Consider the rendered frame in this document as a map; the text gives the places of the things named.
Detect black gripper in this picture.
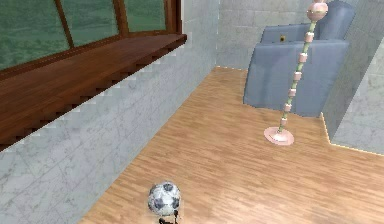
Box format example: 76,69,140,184
158,208,181,224

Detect black and white soccer ball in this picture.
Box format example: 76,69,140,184
147,181,182,217

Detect pink beaded floor lamp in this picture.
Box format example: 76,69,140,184
263,0,330,147

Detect blue grey armchair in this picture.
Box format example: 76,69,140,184
242,0,356,118

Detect brown framed window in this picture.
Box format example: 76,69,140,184
0,0,188,153

